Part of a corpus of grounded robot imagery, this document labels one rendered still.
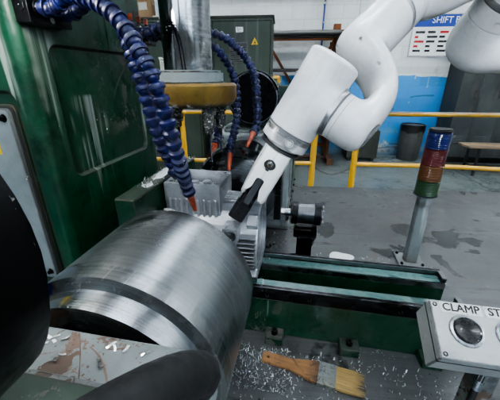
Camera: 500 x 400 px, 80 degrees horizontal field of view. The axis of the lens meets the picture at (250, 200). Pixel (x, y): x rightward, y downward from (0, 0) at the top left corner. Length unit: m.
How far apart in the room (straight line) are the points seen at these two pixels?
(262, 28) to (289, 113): 3.27
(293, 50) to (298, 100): 5.15
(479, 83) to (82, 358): 5.91
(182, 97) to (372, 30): 0.33
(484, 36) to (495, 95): 5.25
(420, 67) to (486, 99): 1.10
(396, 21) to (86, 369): 0.64
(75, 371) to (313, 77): 0.44
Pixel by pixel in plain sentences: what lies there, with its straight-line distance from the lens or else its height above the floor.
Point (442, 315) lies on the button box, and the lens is 0.46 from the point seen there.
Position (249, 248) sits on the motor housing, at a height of 1.03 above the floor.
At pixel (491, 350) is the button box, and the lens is 0.47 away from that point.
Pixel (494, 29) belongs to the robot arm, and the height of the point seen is 1.43.
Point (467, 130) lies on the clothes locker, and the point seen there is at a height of 0.54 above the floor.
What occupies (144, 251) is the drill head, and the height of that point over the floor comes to 1.16.
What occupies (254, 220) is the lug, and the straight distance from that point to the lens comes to 0.58.
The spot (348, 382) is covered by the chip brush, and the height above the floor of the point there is 0.81.
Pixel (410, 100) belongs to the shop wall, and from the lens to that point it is 6.05.
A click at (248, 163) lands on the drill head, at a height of 1.12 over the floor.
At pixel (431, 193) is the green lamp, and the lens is 0.97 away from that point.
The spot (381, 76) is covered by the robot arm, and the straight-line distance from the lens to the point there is 0.55.
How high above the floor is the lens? 1.35
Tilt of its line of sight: 23 degrees down
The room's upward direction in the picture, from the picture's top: straight up
